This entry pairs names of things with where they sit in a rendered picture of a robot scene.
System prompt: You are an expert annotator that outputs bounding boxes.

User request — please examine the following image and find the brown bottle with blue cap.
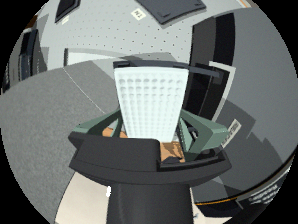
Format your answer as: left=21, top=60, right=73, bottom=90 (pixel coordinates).
left=24, top=15, right=38, bottom=30

